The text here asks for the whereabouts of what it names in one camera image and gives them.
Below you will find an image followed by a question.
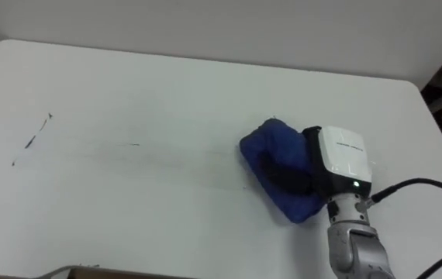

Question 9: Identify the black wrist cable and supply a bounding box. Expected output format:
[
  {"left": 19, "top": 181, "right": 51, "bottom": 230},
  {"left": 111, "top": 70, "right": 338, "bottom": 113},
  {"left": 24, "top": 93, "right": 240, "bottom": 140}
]
[{"left": 363, "top": 177, "right": 442, "bottom": 279}]

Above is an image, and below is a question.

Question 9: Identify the white desk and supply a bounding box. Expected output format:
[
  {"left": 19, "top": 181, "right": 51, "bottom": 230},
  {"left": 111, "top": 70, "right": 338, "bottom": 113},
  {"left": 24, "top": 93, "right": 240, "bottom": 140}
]
[{"left": 0, "top": 38, "right": 442, "bottom": 279}]

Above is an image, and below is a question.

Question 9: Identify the blue cleaning cloth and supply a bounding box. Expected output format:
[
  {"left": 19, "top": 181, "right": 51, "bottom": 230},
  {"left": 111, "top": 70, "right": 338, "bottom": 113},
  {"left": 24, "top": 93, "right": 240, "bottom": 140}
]
[{"left": 238, "top": 117, "right": 327, "bottom": 225}]

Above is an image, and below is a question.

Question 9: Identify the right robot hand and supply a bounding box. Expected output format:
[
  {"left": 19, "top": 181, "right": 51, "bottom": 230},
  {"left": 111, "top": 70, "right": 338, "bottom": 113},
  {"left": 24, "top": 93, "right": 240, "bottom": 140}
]
[{"left": 258, "top": 125, "right": 373, "bottom": 200}]

